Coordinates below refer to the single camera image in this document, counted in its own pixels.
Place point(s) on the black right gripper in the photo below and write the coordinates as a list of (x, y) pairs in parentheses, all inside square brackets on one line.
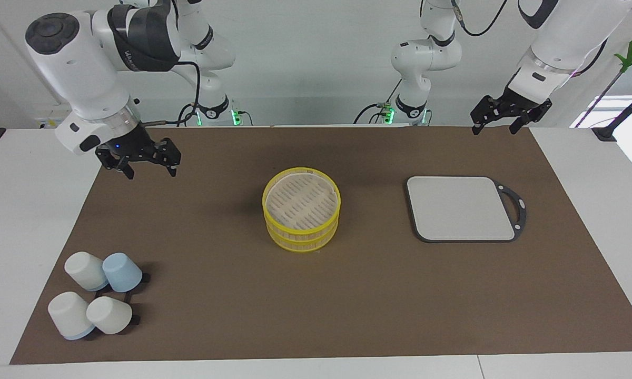
[(137, 150)]

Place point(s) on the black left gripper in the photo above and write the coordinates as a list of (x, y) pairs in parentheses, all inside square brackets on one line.
[(508, 108)]

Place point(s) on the yellow bamboo steamer tier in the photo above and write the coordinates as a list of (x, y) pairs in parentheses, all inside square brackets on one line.
[(302, 241), (301, 200)]

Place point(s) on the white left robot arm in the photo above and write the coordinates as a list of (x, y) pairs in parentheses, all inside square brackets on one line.
[(574, 37)]

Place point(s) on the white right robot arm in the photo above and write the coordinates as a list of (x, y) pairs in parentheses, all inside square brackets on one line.
[(79, 68)]

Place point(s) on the grey cutting board dark rim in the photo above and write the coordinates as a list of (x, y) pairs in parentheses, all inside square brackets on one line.
[(461, 210)]

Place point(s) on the green lit connector box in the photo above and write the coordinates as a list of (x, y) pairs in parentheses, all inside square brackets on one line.
[(236, 117), (388, 115)]

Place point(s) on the black cup rack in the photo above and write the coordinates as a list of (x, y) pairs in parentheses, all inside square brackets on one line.
[(145, 276)]

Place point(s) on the light blue cup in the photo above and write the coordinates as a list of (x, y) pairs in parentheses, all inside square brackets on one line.
[(122, 272)]

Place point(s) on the white electrical box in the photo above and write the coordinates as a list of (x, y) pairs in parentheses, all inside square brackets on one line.
[(47, 120)]

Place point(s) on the black stand pole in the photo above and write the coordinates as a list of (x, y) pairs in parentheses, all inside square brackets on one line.
[(624, 113)]

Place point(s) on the green tipped thin pole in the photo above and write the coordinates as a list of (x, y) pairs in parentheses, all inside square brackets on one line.
[(630, 55)]

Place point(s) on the white cup blue rim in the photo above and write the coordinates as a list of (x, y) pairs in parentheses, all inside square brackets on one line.
[(69, 314)]

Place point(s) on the brown table mat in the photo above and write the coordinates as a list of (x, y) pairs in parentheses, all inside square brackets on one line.
[(316, 305)]

